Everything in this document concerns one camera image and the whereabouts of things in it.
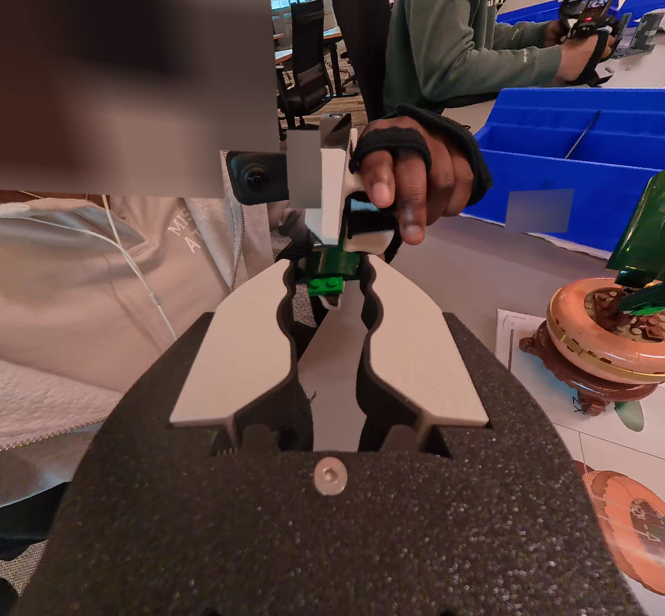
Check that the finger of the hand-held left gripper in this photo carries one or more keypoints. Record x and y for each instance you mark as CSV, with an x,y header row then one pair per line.
x,y
332,195

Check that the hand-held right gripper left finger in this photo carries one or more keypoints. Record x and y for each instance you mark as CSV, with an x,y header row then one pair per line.
x,y
239,361

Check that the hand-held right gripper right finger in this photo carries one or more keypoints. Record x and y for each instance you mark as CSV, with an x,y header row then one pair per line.
x,y
421,366

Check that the dark green toy brick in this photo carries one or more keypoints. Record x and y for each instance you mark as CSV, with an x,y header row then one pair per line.
x,y
337,262

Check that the toy pot with green leaves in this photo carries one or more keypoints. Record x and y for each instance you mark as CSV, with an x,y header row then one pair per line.
x,y
587,335

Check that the person's left hand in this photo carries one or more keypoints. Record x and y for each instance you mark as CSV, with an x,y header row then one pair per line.
x,y
441,179

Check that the black high-back office chair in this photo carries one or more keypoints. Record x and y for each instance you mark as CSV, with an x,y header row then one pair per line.
x,y
363,28
309,54

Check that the person in beige hoodie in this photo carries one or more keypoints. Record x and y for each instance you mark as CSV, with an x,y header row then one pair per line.
x,y
78,288

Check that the instruction booklet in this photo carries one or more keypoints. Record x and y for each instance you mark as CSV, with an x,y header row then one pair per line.
x,y
602,449

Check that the blue storage bin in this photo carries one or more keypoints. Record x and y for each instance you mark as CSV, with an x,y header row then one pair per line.
x,y
530,10
545,138

